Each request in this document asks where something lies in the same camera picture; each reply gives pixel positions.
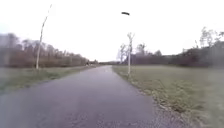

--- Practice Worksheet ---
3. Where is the bare pale-trunk tree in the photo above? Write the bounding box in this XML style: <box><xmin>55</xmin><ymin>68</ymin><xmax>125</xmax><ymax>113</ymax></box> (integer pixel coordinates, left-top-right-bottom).
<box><xmin>125</xmin><ymin>31</ymin><xmax>136</xmax><ymax>76</ymax></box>

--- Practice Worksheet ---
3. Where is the grey asphalt path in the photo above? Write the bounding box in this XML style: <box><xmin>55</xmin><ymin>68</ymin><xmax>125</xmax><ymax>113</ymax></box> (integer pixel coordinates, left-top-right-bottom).
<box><xmin>0</xmin><ymin>65</ymin><xmax>194</xmax><ymax>128</ymax></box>

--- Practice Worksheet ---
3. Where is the street lamp head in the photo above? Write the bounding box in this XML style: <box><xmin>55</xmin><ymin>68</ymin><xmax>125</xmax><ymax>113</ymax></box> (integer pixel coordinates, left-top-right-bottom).
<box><xmin>120</xmin><ymin>11</ymin><xmax>131</xmax><ymax>17</ymax></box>

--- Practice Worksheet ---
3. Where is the grass field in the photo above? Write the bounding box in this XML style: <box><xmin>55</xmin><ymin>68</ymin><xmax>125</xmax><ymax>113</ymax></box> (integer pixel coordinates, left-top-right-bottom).
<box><xmin>111</xmin><ymin>64</ymin><xmax>224</xmax><ymax>128</ymax></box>

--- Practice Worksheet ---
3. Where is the row of bare trees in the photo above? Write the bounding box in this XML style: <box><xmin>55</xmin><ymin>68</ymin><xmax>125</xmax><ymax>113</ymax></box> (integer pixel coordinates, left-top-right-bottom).
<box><xmin>0</xmin><ymin>32</ymin><xmax>100</xmax><ymax>69</ymax></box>

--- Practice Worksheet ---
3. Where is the bare slender tree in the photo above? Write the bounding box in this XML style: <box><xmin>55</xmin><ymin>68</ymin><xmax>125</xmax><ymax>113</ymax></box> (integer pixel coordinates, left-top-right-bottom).
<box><xmin>34</xmin><ymin>3</ymin><xmax>54</xmax><ymax>71</ymax></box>

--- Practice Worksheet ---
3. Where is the dark hedge with trees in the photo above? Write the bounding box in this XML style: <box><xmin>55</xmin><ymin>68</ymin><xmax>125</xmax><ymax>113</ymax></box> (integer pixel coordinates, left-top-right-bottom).
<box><xmin>99</xmin><ymin>27</ymin><xmax>224</xmax><ymax>69</ymax></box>

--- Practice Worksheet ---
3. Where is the grass verge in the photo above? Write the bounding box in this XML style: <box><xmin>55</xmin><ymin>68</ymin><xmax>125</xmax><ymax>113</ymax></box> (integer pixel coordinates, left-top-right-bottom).
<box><xmin>0</xmin><ymin>64</ymin><xmax>101</xmax><ymax>96</ymax></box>

